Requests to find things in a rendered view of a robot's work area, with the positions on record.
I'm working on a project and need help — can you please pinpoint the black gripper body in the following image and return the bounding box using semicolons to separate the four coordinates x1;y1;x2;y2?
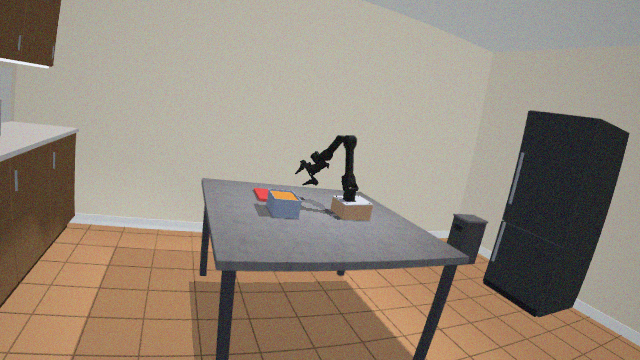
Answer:
300;160;320;186

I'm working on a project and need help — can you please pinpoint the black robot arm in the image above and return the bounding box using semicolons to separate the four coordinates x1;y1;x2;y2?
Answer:
310;135;359;202

